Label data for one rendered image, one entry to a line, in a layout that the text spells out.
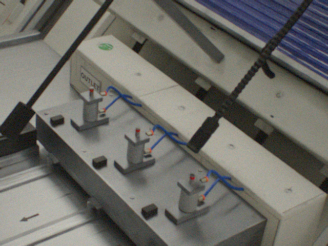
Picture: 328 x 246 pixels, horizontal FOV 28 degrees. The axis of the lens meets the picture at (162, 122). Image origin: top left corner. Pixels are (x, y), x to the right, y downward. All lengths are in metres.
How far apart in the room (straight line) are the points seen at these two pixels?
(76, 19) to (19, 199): 2.64
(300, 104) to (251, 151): 0.09
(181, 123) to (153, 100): 0.07
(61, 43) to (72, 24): 0.11
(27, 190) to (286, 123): 0.36
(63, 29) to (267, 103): 2.68
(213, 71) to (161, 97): 0.09
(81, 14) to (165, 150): 2.62
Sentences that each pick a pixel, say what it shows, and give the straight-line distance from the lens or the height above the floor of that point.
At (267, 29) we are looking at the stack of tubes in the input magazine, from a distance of 0.93.
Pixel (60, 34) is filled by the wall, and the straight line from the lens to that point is 3.52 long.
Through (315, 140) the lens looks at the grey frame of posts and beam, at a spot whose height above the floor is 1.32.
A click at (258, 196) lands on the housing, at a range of 0.83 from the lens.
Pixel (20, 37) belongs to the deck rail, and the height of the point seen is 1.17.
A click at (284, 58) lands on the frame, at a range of 0.89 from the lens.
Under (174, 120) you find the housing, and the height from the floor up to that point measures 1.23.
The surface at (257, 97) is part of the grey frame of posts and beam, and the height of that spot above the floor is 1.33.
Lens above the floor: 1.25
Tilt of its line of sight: 2 degrees down
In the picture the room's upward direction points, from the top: 38 degrees clockwise
